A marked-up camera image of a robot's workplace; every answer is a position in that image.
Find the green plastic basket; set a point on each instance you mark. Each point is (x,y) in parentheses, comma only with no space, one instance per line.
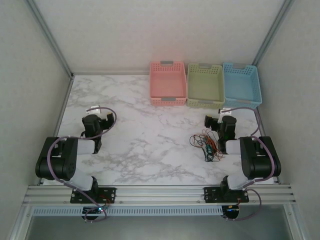
(205,85)

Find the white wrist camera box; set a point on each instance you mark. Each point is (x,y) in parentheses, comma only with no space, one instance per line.
(93,109)
(226,110)

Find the aluminium lower frame post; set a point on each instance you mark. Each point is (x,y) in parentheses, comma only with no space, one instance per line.
(20,222)
(292,225)

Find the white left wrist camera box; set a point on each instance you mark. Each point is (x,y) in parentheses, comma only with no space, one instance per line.
(93,109)

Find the left controller board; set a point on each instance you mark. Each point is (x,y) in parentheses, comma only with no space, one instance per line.
(91,211)

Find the right controller board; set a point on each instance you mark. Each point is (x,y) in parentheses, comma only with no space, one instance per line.
(231,211)

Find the blue plastic basket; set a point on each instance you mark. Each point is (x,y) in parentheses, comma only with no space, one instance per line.
(241,85)

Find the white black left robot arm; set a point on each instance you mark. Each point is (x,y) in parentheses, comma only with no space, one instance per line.
(60,157)

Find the controller board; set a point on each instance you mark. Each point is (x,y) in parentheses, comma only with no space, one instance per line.
(231,211)
(91,211)

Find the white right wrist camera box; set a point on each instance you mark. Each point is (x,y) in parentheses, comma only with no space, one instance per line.
(226,110)

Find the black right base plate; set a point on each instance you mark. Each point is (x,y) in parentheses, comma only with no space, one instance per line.
(210,195)

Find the pink plastic basket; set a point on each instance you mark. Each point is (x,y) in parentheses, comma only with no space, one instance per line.
(167,82)

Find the red black power lead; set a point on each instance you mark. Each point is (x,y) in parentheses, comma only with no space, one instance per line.
(239,202)
(109,201)

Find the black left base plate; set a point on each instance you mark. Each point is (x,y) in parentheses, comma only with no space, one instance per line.
(110,192)

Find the aluminium frame post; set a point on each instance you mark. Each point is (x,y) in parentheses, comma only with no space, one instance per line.
(51,37)
(20,222)
(292,225)
(269,37)

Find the aluminium back frame rail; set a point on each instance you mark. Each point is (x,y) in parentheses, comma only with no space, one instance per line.
(100,73)

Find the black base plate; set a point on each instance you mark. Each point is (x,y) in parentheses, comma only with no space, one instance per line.
(110,192)
(210,195)

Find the aluminium mounting rail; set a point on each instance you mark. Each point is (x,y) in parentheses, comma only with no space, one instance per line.
(160,193)

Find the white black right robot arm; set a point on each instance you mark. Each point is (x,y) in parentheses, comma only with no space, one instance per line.
(260,160)

